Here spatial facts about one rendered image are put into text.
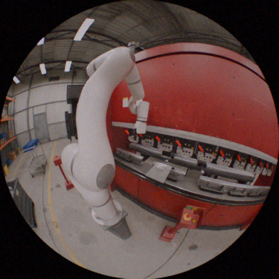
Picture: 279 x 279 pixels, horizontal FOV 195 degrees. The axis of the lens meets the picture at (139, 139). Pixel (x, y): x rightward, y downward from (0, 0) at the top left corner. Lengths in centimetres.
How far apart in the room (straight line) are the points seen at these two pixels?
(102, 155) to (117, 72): 25
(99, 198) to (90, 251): 140
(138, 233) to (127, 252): 38
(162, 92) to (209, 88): 41
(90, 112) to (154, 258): 163
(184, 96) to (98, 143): 70
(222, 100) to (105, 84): 77
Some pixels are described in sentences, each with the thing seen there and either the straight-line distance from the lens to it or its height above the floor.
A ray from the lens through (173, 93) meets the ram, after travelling 78.
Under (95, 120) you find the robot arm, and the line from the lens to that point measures 23.
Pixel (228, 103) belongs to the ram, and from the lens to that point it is 82.
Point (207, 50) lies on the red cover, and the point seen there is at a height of 219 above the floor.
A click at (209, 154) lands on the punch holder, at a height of 125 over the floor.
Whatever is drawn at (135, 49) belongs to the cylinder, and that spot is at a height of 253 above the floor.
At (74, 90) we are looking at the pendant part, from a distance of 126.
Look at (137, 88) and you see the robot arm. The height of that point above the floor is 167.
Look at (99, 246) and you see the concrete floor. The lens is 160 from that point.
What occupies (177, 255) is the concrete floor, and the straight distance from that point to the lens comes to 164.
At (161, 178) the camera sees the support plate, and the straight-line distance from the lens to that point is 76.
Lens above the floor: 152
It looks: 18 degrees down
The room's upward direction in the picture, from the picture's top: 2 degrees clockwise
